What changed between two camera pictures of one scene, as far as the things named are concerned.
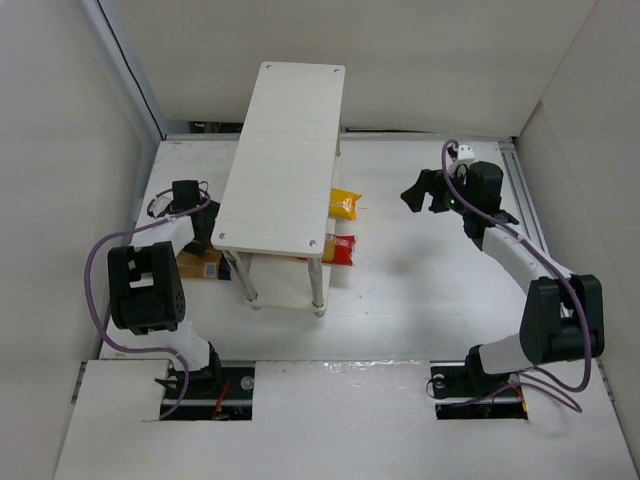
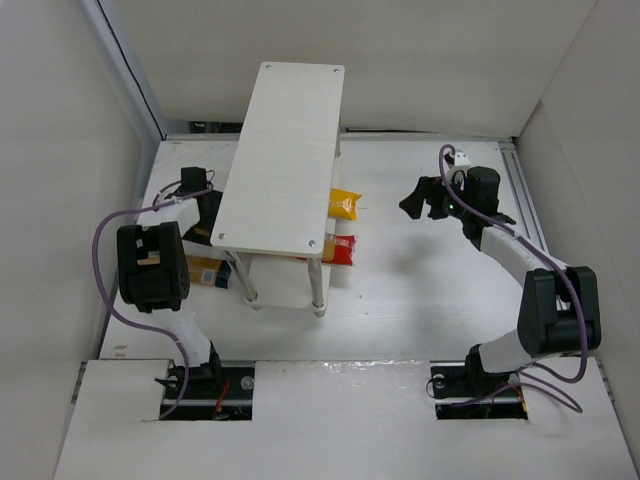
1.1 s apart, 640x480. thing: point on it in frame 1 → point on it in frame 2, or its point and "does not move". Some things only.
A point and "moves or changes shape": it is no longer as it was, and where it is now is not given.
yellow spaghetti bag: [342, 204] does not move
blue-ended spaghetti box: [195, 266] moves or changes shape
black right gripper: [435, 189] does not move
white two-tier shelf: [274, 215] does not move
